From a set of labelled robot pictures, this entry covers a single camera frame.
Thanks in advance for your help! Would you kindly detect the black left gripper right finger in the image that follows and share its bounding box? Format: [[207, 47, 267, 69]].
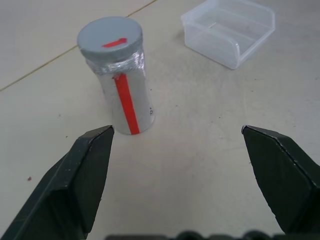
[[241, 124, 320, 236]]

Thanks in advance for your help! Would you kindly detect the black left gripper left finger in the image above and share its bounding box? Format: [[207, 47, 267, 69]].
[[0, 124, 115, 240]]

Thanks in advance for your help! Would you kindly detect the grey bottle with red stripe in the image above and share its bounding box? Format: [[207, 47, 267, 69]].
[[85, 48, 156, 136]]

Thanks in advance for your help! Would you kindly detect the grey plastic jar lid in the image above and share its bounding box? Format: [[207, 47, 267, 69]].
[[76, 16, 144, 62]]

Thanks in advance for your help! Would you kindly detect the clear plastic container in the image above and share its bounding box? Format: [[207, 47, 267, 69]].
[[180, 0, 276, 70]]

